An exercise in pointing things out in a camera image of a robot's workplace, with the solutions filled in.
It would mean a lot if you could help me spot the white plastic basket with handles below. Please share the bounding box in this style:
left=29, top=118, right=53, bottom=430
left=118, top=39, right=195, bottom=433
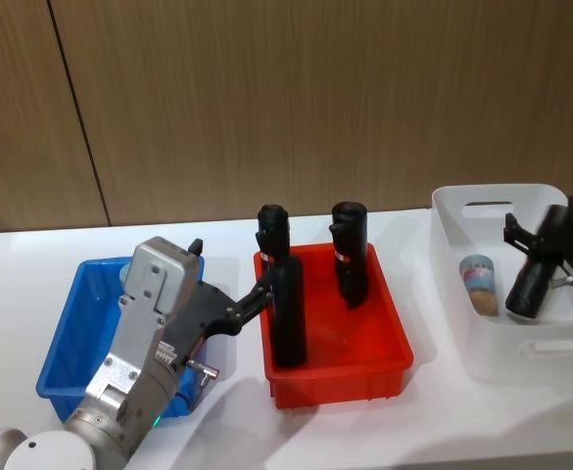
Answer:
left=430, top=182, right=573, bottom=384

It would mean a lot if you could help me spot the plain black cylinder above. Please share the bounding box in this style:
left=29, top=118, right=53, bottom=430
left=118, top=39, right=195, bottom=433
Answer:
left=269, top=254, right=309, bottom=369
left=504, top=204, right=570, bottom=318

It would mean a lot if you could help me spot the red plastic bin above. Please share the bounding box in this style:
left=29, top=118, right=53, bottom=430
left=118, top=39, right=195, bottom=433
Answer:
left=253, top=242, right=414, bottom=411

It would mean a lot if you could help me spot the thin cable with silver plug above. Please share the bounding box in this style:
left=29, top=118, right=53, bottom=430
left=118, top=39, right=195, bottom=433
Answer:
left=181, top=358, right=221, bottom=408

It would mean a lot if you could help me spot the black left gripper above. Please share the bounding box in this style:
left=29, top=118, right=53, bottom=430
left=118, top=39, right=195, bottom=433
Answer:
left=160, top=238, right=274, bottom=369

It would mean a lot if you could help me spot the printed bottle with cork-brown base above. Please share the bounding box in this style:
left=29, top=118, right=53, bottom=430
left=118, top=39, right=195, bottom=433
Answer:
left=457, top=253, right=501, bottom=317

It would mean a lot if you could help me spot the blue plastic bin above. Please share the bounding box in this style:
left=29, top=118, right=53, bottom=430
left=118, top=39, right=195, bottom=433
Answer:
left=35, top=256, right=229, bottom=425

